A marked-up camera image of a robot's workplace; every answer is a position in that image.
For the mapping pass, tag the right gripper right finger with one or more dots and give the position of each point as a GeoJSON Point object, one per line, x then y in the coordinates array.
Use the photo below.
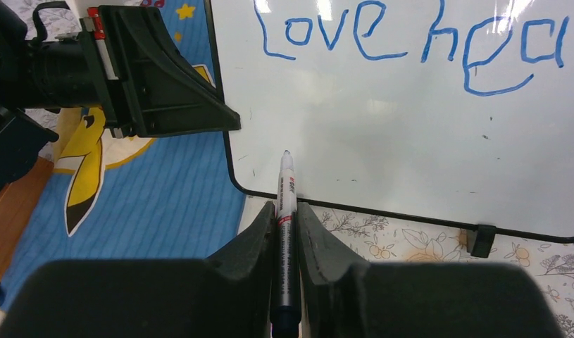
{"type": "Point", "coordinates": [347, 296]}

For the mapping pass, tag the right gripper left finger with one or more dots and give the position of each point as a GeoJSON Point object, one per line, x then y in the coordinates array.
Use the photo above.
{"type": "Point", "coordinates": [224, 295]}

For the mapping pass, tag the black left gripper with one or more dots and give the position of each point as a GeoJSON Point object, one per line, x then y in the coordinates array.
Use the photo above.
{"type": "Point", "coordinates": [167, 96]}

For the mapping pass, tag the white whiteboard marker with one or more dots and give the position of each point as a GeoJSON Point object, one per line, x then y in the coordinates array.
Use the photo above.
{"type": "Point", "coordinates": [285, 303]}

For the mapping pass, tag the black framed whiteboard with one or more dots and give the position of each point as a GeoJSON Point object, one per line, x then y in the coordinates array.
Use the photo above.
{"type": "Point", "coordinates": [455, 113]}

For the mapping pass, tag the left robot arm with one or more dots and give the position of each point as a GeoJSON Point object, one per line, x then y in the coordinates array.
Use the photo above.
{"type": "Point", "coordinates": [21, 138]}

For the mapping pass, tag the blue cartoon cloth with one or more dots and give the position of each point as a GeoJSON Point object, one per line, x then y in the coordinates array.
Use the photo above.
{"type": "Point", "coordinates": [130, 197]}

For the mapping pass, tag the floral tablecloth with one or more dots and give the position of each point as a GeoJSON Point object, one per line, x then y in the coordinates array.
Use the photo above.
{"type": "Point", "coordinates": [387, 240]}

